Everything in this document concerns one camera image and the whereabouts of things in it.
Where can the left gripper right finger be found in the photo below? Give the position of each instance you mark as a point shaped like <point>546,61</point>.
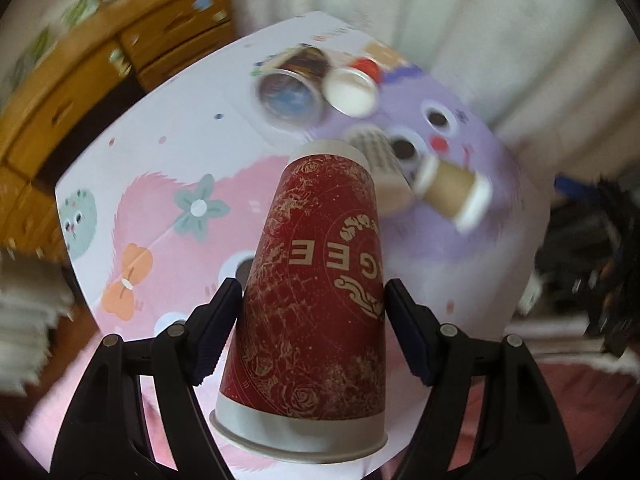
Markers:
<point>520,434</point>

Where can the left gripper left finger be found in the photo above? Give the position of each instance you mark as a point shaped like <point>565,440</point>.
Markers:
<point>200,334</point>

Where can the red patterned paper cup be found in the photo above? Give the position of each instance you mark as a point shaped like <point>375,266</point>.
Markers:
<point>304,378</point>

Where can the brown kraft paper cup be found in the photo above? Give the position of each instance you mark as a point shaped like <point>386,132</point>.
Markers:
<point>461,196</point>

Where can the grey striped paper cup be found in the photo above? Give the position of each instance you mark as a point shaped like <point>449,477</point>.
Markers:
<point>392,190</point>

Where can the orange red paper cup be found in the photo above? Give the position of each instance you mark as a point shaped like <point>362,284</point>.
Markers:
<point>353,89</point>

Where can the dark brown patterned cup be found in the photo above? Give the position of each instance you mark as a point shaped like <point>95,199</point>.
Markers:
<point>289,94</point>

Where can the cream lace covered furniture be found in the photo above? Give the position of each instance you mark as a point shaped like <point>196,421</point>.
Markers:
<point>34,297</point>

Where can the black metal rack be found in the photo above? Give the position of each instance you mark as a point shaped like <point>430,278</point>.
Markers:
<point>589,261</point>

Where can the cartoon monster tablecloth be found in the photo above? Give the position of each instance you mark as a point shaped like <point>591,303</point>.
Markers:
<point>170,200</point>

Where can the wooden desk with drawers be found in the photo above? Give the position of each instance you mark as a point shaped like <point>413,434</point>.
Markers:
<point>143,41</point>

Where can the white floral curtain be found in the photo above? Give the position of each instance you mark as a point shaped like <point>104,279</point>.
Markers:
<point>557,80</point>

